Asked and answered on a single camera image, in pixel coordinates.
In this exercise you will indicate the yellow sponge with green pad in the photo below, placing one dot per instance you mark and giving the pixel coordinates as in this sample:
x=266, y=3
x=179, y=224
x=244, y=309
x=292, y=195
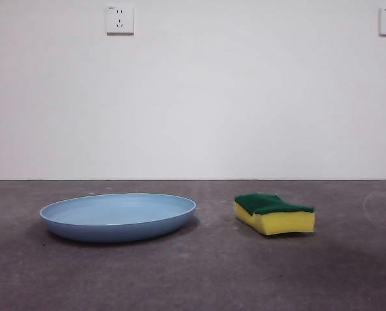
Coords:
x=287, y=223

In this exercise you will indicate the blue round plate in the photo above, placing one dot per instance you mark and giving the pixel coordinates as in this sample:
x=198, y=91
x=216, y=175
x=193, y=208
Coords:
x=115, y=230

